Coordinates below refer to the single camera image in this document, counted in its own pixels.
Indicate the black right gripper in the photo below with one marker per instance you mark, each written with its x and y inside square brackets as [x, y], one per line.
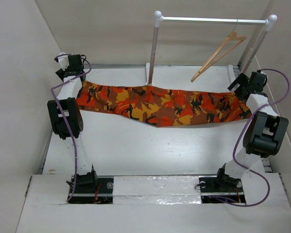
[242, 79]

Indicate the wooden clothes hanger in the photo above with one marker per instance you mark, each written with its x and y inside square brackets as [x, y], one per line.
[230, 43]

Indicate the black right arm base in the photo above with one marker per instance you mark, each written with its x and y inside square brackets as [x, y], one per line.
[211, 192]

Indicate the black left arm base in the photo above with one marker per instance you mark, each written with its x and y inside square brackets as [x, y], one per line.
[101, 194]

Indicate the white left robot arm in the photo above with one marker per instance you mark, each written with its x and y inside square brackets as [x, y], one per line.
[66, 120]

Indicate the orange camouflage trousers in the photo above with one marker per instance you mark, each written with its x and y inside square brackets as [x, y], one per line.
[162, 107]

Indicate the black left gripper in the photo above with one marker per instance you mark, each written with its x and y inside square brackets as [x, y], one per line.
[62, 73]

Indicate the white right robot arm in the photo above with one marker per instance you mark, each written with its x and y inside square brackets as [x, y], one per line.
[263, 133]

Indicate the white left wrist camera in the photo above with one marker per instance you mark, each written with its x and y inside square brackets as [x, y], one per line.
[62, 60]

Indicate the white clothes rack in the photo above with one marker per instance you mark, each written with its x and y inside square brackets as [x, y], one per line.
[191, 40]

